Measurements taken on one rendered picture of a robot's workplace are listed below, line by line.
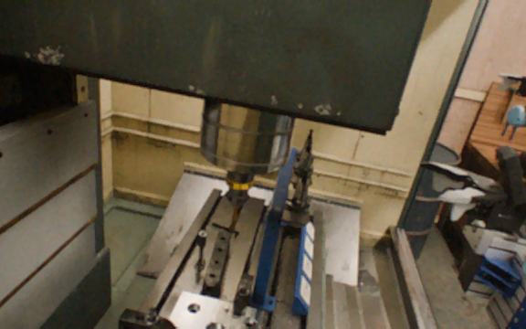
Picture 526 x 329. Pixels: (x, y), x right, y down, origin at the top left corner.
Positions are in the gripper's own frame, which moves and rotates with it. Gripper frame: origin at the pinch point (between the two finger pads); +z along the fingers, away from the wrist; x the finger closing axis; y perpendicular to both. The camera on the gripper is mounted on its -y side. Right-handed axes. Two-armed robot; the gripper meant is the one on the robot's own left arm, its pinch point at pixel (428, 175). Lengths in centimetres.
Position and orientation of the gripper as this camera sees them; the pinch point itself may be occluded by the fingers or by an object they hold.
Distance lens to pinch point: 78.6
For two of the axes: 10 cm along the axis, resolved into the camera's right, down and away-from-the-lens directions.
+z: -9.8, -2.1, 0.7
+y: -1.6, 9.0, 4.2
